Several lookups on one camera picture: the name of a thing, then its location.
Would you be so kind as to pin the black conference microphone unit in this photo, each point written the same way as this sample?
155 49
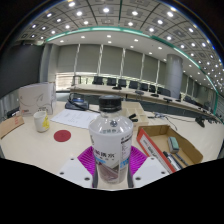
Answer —
76 101

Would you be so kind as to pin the long curved conference desk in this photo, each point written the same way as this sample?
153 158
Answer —
146 95

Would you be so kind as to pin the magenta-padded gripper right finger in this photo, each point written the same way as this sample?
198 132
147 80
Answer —
150 170

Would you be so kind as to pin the white printed paper sheet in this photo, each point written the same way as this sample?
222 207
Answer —
73 117

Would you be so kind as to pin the flat round red coaster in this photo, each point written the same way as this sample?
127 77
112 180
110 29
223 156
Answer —
62 135

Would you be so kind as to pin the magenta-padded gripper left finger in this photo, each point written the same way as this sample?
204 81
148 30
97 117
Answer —
74 170

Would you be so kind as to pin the open cardboard box red label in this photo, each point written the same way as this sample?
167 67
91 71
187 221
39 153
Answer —
186 151

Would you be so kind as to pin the clear plastic water bottle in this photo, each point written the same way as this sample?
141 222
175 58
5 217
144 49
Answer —
111 140

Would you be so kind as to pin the beige open organizer box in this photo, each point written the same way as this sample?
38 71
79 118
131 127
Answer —
140 110

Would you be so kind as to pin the black power adapter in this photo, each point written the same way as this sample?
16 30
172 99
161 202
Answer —
12 113

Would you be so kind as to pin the flat brown cardboard envelope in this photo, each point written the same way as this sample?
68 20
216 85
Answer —
10 126

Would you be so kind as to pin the row of black office chairs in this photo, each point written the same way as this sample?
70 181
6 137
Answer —
111 81

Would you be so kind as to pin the white copy paper carton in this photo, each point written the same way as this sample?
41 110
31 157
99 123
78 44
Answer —
36 98

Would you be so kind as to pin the ceiling lights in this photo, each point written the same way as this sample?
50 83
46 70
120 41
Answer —
106 10

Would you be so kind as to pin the grey board eraser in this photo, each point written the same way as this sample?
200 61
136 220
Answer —
173 144

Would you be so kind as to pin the white cup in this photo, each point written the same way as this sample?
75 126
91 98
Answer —
40 121

